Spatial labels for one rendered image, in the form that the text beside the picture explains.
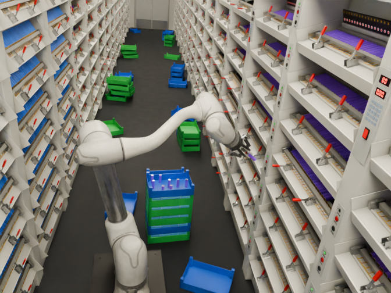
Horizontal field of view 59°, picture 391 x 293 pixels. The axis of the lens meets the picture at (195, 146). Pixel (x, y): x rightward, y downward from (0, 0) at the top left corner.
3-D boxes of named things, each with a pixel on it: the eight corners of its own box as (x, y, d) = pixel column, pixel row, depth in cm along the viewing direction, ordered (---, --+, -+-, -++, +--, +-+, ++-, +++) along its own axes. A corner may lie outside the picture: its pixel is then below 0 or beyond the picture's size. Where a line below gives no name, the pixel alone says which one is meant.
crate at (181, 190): (149, 197, 224) (149, 188, 220) (145, 181, 241) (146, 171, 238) (194, 195, 231) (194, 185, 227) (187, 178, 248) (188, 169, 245)
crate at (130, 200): (131, 222, 261) (131, 214, 257) (105, 221, 260) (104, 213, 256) (137, 199, 287) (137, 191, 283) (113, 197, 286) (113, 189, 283)
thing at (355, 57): (373, 99, 101) (374, 53, 95) (297, 51, 154) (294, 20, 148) (440, 81, 101) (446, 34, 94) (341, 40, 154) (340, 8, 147)
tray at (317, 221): (323, 244, 128) (322, 225, 123) (273, 161, 181) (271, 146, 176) (376, 231, 128) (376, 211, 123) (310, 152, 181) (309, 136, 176)
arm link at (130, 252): (118, 290, 167) (117, 257, 157) (112, 264, 182) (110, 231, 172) (150, 282, 173) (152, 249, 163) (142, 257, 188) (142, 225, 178)
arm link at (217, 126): (240, 138, 163) (229, 117, 170) (226, 125, 150) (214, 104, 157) (221, 150, 166) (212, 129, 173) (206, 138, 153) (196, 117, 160)
